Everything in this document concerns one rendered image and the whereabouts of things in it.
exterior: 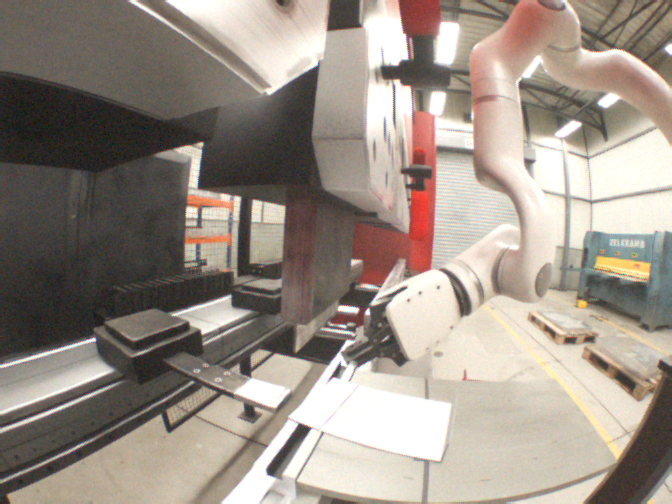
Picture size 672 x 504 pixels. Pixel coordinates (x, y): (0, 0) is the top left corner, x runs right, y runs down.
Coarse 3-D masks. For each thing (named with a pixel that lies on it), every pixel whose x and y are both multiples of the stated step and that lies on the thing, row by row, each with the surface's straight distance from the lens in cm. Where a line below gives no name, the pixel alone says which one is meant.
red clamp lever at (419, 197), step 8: (408, 168) 36; (416, 168) 35; (424, 168) 36; (408, 176) 36; (416, 176) 36; (424, 176) 36; (416, 184) 35; (416, 192) 35; (424, 192) 35; (416, 200) 35; (424, 200) 35; (416, 208) 35; (424, 208) 35; (416, 216) 34; (424, 216) 35; (416, 224) 34; (424, 224) 34; (416, 232) 34; (424, 232) 35; (416, 240) 35
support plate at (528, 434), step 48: (384, 384) 31; (432, 384) 32; (480, 384) 33; (528, 384) 36; (480, 432) 26; (528, 432) 28; (576, 432) 30; (336, 480) 20; (384, 480) 20; (432, 480) 21; (480, 480) 22; (528, 480) 23; (576, 480) 25
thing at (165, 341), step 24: (144, 312) 41; (96, 336) 39; (120, 336) 34; (144, 336) 33; (168, 336) 35; (192, 336) 37; (120, 360) 34; (144, 360) 32; (168, 360) 34; (192, 360) 33; (216, 384) 28; (240, 384) 28; (264, 384) 28; (264, 408) 26
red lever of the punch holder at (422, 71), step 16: (400, 0) 16; (416, 0) 16; (432, 0) 16; (400, 16) 16; (416, 16) 16; (432, 16) 16; (416, 32) 16; (432, 32) 16; (416, 48) 17; (432, 48) 17; (400, 64) 17; (416, 64) 17; (432, 64) 17; (448, 64) 17; (400, 80) 17; (416, 80) 17; (432, 80) 17; (448, 80) 17
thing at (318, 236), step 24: (288, 216) 16; (312, 216) 16; (336, 216) 20; (288, 240) 16; (312, 240) 16; (336, 240) 20; (288, 264) 16; (312, 264) 16; (336, 264) 21; (288, 288) 17; (312, 288) 16; (336, 288) 21; (288, 312) 17; (312, 312) 17; (336, 312) 26; (312, 336) 20
